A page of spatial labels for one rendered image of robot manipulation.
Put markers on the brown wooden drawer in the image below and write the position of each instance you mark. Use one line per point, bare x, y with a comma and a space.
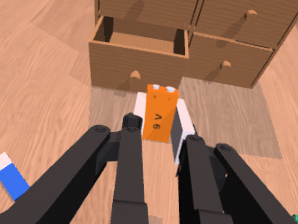
129, 60
177, 12
207, 53
230, 17

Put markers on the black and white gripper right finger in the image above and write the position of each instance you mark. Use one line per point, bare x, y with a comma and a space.
243, 195

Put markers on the orange nine-volt battery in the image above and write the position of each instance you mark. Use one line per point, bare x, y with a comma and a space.
159, 113

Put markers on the blue and white eraser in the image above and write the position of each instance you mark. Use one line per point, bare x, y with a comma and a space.
11, 178

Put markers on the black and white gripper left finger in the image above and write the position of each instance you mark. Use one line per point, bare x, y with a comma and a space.
58, 194

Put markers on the brown wooden chest of drawers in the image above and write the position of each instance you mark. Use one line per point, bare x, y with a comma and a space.
192, 29

